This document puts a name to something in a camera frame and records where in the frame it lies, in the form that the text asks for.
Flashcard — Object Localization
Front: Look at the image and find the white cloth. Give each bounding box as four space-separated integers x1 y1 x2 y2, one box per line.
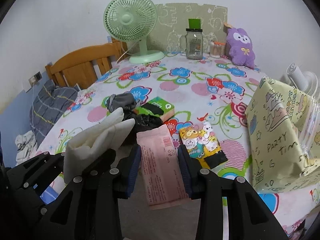
63 107 135 184

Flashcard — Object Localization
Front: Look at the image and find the black cloth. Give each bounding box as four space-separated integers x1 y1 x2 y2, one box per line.
122 106 163 146

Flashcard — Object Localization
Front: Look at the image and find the grey sock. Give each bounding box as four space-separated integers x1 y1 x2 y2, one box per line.
106 92 140 113

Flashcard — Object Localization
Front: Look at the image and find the green tissue pack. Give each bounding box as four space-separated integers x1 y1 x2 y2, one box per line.
133 96 175 122

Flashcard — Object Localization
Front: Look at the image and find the cartoon animal tissue pack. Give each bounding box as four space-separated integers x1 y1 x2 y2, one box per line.
178 121 228 170

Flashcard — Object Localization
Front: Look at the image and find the yellow cartoon storage box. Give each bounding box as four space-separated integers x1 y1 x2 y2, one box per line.
245 76 319 193

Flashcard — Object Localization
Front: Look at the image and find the plaid grey blanket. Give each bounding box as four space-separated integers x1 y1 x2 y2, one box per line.
30 80 79 145

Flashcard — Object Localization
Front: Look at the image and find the floral tablecloth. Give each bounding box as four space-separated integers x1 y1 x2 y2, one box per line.
35 51 320 240

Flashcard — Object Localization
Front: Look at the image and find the white standing fan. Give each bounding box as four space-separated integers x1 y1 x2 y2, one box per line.
286 63 319 100

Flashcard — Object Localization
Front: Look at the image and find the green patterned cardboard sheet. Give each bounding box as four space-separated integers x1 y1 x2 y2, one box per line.
147 3 228 53

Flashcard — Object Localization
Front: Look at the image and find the glass mason jar mug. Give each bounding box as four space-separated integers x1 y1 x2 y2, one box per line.
180 28 203 60

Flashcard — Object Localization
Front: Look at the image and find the green desk fan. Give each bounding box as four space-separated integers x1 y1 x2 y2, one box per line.
103 0 164 64

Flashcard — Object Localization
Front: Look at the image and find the toothpick jar orange lid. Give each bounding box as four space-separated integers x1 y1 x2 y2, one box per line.
209 41 225 59

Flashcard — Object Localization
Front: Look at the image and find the purple plush bunny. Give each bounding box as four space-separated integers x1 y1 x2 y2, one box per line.
226 28 255 69

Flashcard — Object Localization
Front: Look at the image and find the green cup on jar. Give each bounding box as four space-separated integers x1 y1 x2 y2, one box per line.
188 18 201 30

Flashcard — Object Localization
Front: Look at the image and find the wall power socket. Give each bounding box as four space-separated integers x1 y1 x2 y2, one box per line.
29 72 42 87

